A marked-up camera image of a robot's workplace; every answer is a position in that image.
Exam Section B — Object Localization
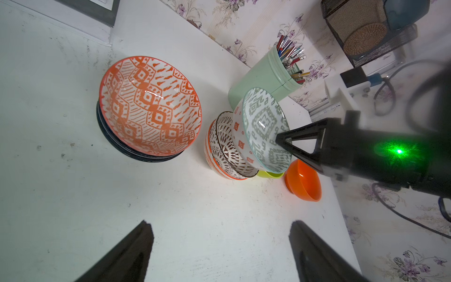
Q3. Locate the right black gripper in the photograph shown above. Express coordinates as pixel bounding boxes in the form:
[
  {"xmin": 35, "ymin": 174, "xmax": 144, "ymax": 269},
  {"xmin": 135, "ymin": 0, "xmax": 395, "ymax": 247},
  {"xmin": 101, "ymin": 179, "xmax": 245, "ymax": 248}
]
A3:
[{"xmin": 276, "ymin": 110, "xmax": 388, "ymax": 182}]

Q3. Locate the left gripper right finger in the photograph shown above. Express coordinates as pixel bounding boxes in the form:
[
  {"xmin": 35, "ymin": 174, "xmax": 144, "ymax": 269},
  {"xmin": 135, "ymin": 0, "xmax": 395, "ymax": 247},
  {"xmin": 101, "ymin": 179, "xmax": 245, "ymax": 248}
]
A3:
[{"xmin": 288, "ymin": 220, "xmax": 368, "ymax": 282}]

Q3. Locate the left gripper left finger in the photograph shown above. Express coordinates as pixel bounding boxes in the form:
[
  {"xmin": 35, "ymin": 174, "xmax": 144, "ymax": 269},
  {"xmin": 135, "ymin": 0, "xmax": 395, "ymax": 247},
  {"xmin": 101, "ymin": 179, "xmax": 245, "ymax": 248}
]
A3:
[{"xmin": 77, "ymin": 221, "xmax": 155, "ymax": 282}]

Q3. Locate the green grey pattern bowl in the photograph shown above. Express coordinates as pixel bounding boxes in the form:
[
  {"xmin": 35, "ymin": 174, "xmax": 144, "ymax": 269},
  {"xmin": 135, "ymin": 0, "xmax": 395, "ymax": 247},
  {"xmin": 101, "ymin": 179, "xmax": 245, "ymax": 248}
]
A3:
[{"xmin": 231, "ymin": 88, "xmax": 292, "ymax": 173}]

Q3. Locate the black white pattern bowl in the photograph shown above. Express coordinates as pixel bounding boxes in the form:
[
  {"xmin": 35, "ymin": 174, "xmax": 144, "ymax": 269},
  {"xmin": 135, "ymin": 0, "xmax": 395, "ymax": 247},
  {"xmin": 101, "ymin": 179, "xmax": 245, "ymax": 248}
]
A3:
[{"xmin": 216, "ymin": 111, "xmax": 258, "ymax": 179}]

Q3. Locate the orange floral pattern bowl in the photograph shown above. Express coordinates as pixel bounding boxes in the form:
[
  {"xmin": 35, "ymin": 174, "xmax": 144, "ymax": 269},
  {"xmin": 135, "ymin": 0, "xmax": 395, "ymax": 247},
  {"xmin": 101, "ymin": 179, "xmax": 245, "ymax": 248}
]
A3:
[{"xmin": 204, "ymin": 120, "xmax": 247, "ymax": 180}]

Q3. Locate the blue floral bowl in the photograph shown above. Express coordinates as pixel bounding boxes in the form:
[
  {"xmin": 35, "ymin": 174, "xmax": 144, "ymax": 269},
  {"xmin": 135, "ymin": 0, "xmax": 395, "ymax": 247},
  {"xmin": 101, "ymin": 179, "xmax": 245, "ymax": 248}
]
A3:
[{"xmin": 96, "ymin": 102, "xmax": 182, "ymax": 163}]

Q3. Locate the orange geometric pattern bowl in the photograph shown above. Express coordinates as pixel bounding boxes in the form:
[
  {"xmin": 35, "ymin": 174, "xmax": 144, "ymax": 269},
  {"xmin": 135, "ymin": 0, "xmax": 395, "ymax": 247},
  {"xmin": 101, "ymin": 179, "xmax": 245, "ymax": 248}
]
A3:
[{"xmin": 99, "ymin": 56, "xmax": 202, "ymax": 157}]

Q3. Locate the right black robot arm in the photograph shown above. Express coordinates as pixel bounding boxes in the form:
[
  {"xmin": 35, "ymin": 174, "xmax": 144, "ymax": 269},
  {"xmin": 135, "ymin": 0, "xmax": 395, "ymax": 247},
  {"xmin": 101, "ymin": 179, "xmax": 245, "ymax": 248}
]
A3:
[{"xmin": 276, "ymin": 62, "xmax": 451, "ymax": 220}]

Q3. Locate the orange plastic bowl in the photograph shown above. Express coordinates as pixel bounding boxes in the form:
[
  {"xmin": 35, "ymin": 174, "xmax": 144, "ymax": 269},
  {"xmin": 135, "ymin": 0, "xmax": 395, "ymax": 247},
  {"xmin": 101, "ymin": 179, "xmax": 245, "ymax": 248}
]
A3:
[{"xmin": 284, "ymin": 159, "xmax": 322, "ymax": 202}]

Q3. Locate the lime green plastic bowl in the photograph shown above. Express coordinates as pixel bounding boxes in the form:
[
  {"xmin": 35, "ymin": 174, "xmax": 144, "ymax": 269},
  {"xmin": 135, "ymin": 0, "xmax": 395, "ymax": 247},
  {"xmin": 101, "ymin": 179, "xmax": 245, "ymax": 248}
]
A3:
[{"xmin": 257, "ymin": 170, "xmax": 284, "ymax": 179}]

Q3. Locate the mint green pencil cup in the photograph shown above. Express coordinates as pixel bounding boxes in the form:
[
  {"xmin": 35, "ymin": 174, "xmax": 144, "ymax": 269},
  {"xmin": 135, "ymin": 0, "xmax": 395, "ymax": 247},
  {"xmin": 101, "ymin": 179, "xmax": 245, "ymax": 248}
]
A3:
[{"xmin": 228, "ymin": 47, "xmax": 301, "ymax": 109}]

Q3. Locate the coloured pencils bunch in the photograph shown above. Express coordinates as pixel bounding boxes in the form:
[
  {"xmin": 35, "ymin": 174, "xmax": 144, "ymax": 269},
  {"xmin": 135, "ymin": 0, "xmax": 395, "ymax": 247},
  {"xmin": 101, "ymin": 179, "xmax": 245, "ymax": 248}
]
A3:
[{"xmin": 275, "ymin": 35, "xmax": 310, "ymax": 85}]

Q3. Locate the round cork coaster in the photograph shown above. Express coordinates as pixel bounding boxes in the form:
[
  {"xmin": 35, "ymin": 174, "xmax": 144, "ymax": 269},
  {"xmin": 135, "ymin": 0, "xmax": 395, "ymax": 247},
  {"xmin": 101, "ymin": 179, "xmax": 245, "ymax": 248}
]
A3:
[{"xmin": 343, "ymin": 22, "xmax": 388, "ymax": 56}]

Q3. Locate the teal plate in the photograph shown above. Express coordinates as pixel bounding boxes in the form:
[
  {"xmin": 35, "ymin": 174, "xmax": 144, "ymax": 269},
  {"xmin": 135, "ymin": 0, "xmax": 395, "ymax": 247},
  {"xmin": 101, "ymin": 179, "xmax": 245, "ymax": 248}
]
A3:
[{"xmin": 384, "ymin": 0, "xmax": 431, "ymax": 30}]

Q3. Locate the white grey book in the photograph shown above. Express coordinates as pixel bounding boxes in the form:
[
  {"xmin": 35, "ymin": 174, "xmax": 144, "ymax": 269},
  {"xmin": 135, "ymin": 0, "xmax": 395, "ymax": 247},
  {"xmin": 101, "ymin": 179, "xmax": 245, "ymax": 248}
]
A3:
[{"xmin": 5, "ymin": 0, "xmax": 120, "ymax": 46}]

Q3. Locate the black mesh wall organizer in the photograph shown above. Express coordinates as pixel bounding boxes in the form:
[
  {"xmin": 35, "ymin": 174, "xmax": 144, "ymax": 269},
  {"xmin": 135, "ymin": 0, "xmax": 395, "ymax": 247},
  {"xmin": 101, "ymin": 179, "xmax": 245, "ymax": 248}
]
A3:
[{"xmin": 321, "ymin": 0, "xmax": 418, "ymax": 68}]

